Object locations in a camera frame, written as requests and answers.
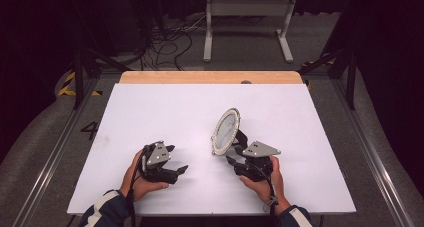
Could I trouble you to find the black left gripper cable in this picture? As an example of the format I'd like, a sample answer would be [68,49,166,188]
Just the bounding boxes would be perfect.
[126,146,148,227]

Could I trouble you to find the tangle of black floor cables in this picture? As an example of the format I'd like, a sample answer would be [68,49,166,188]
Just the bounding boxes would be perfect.
[132,14,208,72]

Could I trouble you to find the white board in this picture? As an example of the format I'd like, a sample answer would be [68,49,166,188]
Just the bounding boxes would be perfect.
[67,83,357,218]

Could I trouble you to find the yellow-black floor tape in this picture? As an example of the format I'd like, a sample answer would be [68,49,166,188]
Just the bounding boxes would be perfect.
[57,71,103,98]
[301,54,335,68]

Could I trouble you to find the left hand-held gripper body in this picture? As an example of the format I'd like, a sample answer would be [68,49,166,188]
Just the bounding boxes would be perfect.
[140,140,180,185]

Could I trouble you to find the white metal stand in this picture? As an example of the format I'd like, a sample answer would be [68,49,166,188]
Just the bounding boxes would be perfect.
[202,0,299,64]

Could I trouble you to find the oval white-rimmed photo frame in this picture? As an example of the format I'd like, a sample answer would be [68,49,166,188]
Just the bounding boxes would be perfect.
[210,107,250,157]

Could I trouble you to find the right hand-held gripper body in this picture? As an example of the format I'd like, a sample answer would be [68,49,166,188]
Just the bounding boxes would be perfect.
[232,140,282,184]

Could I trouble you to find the wooden table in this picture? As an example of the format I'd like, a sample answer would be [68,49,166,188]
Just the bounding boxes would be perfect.
[118,70,304,85]

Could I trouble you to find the person's left hand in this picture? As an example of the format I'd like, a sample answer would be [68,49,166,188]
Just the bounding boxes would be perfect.
[119,148,170,203]

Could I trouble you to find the black metal stand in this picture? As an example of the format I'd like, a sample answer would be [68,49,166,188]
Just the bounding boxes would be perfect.
[73,46,132,110]
[297,48,358,110]

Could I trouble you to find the aluminium floor rail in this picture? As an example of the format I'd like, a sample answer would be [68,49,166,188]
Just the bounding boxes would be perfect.
[331,78,417,227]
[11,76,101,227]

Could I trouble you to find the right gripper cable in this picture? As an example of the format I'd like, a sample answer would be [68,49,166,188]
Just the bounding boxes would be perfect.
[262,172,281,217]

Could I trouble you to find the person's right hand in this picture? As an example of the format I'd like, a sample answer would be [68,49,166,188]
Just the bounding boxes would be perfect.
[238,154,292,217]

